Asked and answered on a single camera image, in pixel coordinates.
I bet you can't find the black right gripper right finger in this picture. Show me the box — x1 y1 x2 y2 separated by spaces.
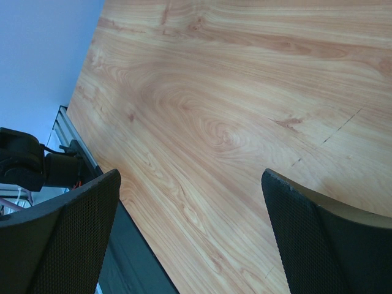
261 169 391 293

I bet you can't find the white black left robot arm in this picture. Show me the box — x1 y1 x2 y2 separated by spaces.
1 127 96 192

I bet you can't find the aluminium front frame rail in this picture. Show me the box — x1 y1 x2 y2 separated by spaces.
47 105 102 178

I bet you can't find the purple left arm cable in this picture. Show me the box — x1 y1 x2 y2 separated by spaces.
0 188 34 212

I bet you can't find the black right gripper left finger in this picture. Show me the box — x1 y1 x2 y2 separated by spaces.
1 169 121 293

